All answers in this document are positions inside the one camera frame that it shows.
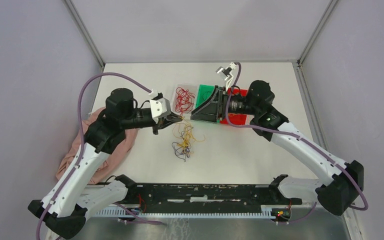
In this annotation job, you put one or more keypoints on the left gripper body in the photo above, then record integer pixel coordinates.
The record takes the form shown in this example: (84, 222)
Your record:
(159, 125)

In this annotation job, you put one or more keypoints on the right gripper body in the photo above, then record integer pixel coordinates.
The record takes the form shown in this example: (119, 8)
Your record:
(222, 95)

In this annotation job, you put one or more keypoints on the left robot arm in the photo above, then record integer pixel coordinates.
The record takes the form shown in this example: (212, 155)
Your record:
(63, 210)

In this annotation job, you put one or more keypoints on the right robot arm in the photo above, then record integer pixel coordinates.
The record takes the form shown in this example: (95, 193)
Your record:
(339, 183)

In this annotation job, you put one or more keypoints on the green plastic tray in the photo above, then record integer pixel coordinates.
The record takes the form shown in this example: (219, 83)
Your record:
(203, 94)

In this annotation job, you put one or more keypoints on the clear plastic tray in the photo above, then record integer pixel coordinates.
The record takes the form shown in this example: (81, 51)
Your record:
(183, 99)

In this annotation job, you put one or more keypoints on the red plastic tray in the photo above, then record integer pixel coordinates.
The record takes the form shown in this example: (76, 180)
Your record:
(236, 117)

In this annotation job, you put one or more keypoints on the pink cloth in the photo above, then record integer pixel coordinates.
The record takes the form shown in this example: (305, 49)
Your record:
(113, 161)

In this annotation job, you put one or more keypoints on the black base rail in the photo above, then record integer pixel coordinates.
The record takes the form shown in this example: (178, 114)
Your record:
(176, 198)

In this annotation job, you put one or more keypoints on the white cable duct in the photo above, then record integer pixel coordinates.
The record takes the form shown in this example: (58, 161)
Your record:
(113, 211)

